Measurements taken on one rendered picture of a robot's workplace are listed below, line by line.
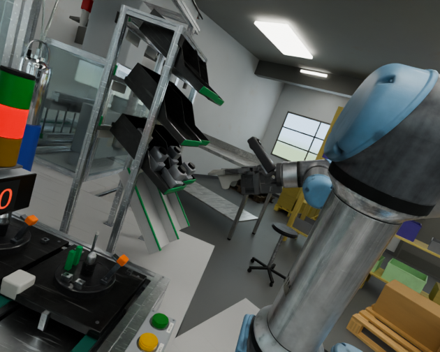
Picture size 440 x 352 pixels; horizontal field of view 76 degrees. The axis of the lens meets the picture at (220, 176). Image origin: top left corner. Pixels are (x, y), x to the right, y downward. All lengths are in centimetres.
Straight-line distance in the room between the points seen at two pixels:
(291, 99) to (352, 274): 833
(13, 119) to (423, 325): 357
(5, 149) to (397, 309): 353
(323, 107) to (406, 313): 581
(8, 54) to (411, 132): 56
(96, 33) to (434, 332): 374
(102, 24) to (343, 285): 189
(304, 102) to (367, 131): 818
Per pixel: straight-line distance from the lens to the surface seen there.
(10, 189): 61
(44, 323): 74
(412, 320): 365
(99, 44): 200
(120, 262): 74
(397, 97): 31
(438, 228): 761
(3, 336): 77
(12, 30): 58
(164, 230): 105
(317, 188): 67
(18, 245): 89
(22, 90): 55
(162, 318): 77
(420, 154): 32
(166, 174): 94
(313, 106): 836
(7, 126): 56
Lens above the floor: 145
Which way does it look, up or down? 10 degrees down
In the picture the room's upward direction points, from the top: 21 degrees clockwise
